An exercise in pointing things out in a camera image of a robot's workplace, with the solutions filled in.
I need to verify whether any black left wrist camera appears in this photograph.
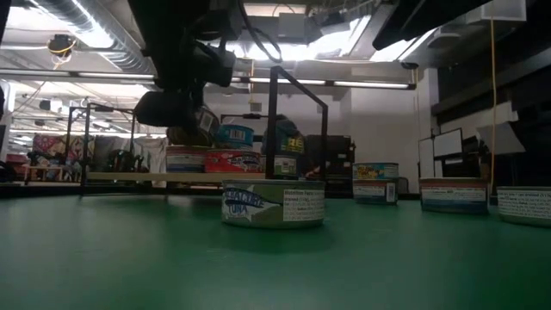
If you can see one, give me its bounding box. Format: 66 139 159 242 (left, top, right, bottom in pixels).
193 42 237 87

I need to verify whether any black cabinet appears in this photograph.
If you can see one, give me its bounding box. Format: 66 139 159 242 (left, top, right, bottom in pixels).
303 133 356 200

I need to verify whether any white board panel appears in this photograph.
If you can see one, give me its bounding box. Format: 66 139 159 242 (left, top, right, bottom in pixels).
418 127 465 193

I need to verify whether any white angled board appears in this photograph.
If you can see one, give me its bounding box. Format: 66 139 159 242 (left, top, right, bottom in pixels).
475 121 527 156

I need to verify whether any red albacore tuna can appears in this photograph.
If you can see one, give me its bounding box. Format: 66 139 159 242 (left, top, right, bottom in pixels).
203 148 263 174

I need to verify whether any colourful patterned cloth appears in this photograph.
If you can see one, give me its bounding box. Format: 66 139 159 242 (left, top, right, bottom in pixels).
32 133 96 158

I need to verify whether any grey rectangular air duct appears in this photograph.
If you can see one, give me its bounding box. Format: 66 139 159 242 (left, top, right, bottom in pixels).
240 11 324 45

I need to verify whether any black ceiling-mounted device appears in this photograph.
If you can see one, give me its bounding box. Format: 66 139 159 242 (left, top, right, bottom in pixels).
46 33 77 70

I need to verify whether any fluorescent light strip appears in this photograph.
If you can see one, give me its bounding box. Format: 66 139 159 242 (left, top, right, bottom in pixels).
0 67 418 90

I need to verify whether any white hanging cloth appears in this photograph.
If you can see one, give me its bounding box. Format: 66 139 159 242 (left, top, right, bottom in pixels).
131 136 170 174

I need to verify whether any person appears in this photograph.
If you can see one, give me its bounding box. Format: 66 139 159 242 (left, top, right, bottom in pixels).
261 114 323 180

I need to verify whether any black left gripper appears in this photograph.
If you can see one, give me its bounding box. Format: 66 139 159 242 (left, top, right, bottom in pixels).
135 85 207 135

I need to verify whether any green table mat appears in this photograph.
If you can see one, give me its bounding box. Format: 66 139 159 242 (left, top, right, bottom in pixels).
0 193 551 310

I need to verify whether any green tuna can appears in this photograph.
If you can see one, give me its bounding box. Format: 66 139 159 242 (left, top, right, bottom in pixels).
274 154 299 177
220 178 327 230
496 185 551 228

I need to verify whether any silver spiral ventilation duct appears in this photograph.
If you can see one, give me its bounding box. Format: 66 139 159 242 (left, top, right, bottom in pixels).
34 0 161 75

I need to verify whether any black background rack frame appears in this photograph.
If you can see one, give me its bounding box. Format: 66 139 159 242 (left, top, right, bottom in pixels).
65 102 174 193

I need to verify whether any black wire shelf rack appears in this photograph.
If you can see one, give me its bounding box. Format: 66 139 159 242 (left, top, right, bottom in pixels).
79 65 329 206

